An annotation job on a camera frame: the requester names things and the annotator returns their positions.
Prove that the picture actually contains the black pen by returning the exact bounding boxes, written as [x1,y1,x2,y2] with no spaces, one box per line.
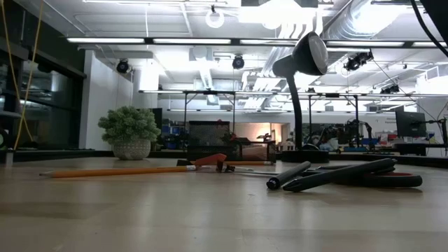
[282,157,399,193]
[265,160,312,191]
[314,164,355,172]

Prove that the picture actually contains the yellow wooden pencil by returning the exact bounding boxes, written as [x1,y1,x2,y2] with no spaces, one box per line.
[38,164,197,179]

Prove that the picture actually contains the red black handled scissors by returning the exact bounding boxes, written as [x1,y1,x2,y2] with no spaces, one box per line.
[232,167,424,188]

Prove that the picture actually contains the black mesh desk organizer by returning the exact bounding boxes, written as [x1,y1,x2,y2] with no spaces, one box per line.
[186,120,277,162]

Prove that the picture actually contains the black gooseneck desk lamp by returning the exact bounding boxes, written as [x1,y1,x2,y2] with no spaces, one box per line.
[272,31,330,164]

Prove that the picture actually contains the ceiling light strip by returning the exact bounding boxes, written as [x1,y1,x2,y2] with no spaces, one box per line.
[153,38,232,45]
[325,41,406,48]
[66,37,146,44]

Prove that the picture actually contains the green artificial potted plant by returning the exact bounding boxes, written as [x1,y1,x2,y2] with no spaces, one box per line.
[97,106,162,161]

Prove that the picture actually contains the black computer monitor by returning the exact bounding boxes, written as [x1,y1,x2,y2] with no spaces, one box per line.
[395,111,428,138]

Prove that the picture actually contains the black metal rig frame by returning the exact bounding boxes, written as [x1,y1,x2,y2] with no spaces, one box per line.
[307,92,361,141]
[181,90,237,123]

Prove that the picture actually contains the white ring lamp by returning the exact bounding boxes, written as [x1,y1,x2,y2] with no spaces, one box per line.
[204,8,225,29]

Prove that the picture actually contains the silver ventilation duct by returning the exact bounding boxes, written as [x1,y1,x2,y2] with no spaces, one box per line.
[323,0,407,40]

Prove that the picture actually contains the black aluminium table frame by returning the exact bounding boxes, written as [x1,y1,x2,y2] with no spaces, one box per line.
[0,148,448,169]

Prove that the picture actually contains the yellow hanging cable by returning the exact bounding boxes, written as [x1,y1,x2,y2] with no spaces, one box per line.
[0,0,45,151]

